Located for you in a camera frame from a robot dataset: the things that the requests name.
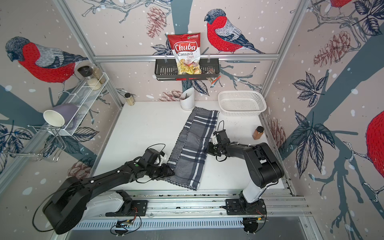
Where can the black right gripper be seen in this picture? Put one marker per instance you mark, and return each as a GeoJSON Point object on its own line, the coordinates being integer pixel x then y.
{"type": "Point", "coordinates": [209, 148]}

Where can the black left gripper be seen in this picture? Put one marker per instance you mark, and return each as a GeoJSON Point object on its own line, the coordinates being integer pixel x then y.
{"type": "Point", "coordinates": [165, 172]}

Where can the grey plaid pillowcase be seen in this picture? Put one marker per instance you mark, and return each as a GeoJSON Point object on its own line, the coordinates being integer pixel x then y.
{"type": "Point", "coordinates": [189, 155]}

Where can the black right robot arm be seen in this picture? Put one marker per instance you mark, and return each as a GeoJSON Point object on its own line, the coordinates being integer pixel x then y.
{"type": "Point", "coordinates": [263, 166]}

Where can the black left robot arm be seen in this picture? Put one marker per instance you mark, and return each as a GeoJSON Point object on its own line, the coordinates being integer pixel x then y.
{"type": "Point", "coordinates": [76, 198]}

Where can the brown spice bottle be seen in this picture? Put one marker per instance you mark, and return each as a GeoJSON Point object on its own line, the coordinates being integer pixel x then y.
{"type": "Point", "coordinates": [258, 133]}

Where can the white perforated plastic basket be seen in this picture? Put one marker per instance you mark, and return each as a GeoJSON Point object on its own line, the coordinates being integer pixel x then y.
{"type": "Point", "coordinates": [241, 103]}

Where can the white utensil holder cup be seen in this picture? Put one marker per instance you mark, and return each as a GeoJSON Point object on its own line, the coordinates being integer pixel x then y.
{"type": "Point", "coordinates": [187, 99]}

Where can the small yellow spice jar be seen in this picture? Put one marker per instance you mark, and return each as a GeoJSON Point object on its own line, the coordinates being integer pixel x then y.
{"type": "Point", "coordinates": [129, 99]}

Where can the red Chuba chips bag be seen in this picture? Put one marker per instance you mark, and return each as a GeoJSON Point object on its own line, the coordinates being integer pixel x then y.
{"type": "Point", "coordinates": [186, 49]}

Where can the purple white cup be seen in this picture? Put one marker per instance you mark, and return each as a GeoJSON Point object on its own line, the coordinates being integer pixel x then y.
{"type": "Point", "coordinates": [61, 115]}

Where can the clear glass jar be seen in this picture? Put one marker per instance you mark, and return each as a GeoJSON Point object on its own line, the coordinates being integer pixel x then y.
{"type": "Point", "coordinates": [98, 74]}

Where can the black lid spice jar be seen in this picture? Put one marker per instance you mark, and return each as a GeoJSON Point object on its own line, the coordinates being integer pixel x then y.
{"type": "Point", "coordinates": [92, 81]}

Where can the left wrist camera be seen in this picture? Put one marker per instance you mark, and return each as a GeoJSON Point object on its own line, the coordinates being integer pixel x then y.
{"type": "Point", "coordinates": [153, 157]}

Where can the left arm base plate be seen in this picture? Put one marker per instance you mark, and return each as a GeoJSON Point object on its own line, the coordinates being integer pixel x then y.
{"type": "Point", "coordinates": [131, 208]}

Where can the red handled brush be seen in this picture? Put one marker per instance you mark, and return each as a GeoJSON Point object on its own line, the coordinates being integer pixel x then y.
{"type": "Point", "coordinates": [213, 81]}

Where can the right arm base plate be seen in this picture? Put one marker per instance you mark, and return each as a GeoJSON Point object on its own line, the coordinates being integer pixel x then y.
{"type": "Point", "coordinates": [242, 207]}

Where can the black wire wall basket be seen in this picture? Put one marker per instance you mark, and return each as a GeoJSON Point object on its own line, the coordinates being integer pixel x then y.
{"type": "Point", "coordinates": [171, 70]}

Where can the white wire wall shelf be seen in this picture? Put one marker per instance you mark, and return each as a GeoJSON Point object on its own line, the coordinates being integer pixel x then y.
{"type": "Point", "coordinates": [83, 97]}

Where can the wire cup holder rack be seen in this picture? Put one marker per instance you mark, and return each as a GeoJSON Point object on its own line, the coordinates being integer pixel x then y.
{"type": "Point", "coordinates": [35, 142]}

